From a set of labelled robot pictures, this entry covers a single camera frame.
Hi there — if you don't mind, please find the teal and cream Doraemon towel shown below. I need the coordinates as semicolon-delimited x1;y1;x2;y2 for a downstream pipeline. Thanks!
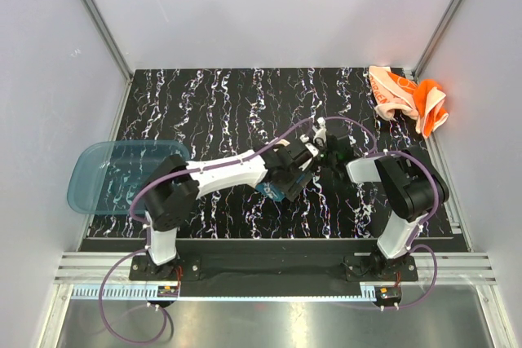
256;172;313;202

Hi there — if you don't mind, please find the orange and cream Doraemon towel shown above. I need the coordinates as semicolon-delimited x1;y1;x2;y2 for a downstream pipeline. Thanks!
368;66;449;139

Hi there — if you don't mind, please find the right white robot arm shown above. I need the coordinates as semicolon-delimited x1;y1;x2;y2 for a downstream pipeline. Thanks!
314;133;449;277

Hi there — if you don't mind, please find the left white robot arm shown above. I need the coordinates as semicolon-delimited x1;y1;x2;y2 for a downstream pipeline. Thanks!
139;138;320;266

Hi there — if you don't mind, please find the right small circuit board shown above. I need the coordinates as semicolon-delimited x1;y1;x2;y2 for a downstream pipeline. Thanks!
378;287;402;302

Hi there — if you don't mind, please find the small circuit board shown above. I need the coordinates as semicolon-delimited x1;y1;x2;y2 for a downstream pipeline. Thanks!
378;287;402;302
157;285;179;297

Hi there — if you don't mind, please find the left small circuit board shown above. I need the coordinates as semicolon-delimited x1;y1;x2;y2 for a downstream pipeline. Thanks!
157;285;179;297

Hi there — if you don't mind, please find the translucent blue plastic tray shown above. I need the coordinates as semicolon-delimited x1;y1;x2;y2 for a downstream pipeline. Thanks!
67;140;190;215

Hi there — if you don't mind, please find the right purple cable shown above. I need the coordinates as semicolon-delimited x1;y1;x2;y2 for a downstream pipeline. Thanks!
324;115;444;311

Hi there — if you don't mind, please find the purple cable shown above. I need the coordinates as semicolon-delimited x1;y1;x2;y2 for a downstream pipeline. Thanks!
324;115;444;311
97;117;317;345

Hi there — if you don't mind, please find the slotted white cable duct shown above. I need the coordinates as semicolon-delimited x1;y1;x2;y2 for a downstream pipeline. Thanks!
71;284;376;303

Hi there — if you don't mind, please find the aluminium frame rail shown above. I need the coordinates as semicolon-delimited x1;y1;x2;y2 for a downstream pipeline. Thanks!
54;252;497;285

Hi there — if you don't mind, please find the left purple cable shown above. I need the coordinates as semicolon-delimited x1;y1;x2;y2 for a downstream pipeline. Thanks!
97;117;317;345

